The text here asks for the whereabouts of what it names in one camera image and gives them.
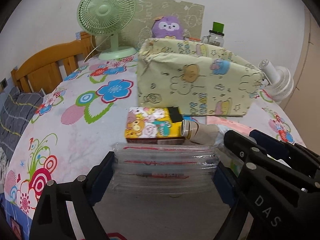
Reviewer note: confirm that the cartoon patterned cardboard sheet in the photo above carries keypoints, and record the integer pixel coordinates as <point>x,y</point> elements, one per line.
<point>190,16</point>

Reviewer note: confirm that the yellow cartoon tissue pack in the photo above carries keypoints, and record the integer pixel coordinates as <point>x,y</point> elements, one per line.
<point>154,125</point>

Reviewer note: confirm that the floral tablecloth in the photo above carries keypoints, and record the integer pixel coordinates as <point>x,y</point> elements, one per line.
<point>72,130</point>

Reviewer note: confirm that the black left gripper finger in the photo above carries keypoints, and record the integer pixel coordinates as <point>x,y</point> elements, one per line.
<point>51,219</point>
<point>225,180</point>

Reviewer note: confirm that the pink paper card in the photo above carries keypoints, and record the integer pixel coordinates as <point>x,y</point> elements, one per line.
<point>238,127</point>

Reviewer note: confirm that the white clip fan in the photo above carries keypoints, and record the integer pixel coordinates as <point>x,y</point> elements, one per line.
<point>280,81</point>

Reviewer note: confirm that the clear zip bags stack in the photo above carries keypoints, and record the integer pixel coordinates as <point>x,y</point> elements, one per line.
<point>163,169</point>

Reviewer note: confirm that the grey plaid bedding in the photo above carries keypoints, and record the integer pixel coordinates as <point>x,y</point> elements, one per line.
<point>16,113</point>

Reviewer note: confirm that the yellow cartoon fabric storage box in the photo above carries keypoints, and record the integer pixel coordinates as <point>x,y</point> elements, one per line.
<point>199,79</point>

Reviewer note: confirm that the purple plush toy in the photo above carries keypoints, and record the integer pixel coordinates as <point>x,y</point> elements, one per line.
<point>167,27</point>

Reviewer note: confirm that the wooden chair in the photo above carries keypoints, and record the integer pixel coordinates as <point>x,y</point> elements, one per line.
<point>42,72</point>

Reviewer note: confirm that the toothpick jar with orange lid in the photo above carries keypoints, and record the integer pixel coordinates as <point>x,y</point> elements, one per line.
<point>192,39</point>

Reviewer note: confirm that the glass mug with green lid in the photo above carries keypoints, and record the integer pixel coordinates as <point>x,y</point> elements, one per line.
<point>215,36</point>

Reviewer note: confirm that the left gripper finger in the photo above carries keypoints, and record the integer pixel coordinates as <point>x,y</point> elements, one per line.
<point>271,145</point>
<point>243,148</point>

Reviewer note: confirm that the green desk fan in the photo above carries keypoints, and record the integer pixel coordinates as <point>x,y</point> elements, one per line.
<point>107,18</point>

